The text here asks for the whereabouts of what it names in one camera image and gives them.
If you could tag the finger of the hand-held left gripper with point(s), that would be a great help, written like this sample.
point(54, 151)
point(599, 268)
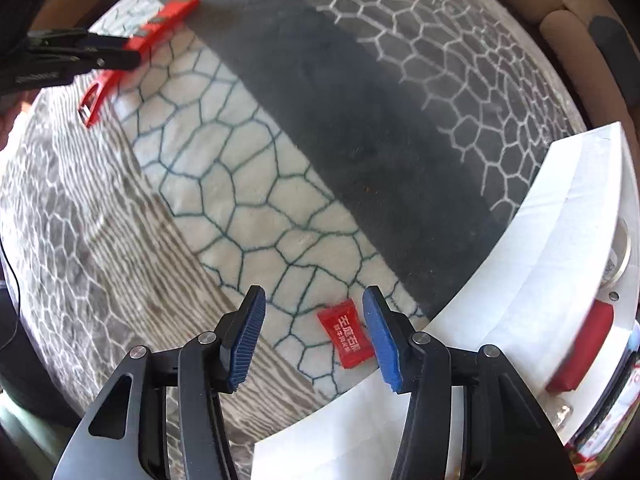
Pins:
point(35, 77)
point(85, 50)

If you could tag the white rectangular box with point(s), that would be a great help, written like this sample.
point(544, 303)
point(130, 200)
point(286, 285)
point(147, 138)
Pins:
point(500, 285)

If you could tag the small red candy packet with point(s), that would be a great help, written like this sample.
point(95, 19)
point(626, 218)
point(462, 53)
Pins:
point(347, 332)

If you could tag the red pouch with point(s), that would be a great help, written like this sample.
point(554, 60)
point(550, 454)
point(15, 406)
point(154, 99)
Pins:
point(582, 345)

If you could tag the clear plastic jar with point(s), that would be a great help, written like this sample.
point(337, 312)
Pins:
point(620, 255)

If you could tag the navy cushion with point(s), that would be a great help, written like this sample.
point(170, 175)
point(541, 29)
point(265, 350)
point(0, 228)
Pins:
point(610, 55)

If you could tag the long red plastic tool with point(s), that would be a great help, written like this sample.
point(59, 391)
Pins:
point(165, 20)

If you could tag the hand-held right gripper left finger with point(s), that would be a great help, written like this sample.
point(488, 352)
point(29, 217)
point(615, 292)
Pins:
point(247, 340)

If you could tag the grey patterned blanket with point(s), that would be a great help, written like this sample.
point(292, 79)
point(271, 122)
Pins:
point(250, 160)

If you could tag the brown sofa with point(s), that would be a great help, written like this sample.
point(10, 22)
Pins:
point(565, 5)

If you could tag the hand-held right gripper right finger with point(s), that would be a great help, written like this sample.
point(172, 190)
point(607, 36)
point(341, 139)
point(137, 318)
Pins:
point(382, 340)

